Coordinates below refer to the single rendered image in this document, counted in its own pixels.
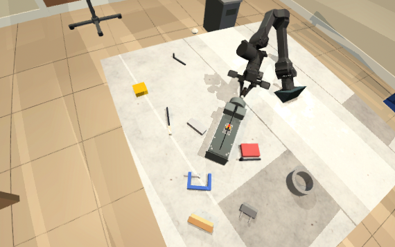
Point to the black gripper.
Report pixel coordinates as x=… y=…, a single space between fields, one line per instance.
x=262 y=83

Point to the red rectangular block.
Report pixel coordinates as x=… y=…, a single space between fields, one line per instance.
x=249 y=150

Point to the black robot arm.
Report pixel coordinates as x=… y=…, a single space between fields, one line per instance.
x=249 y=50

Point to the blue c-clamp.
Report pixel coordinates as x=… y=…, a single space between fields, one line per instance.
x=194 y=187

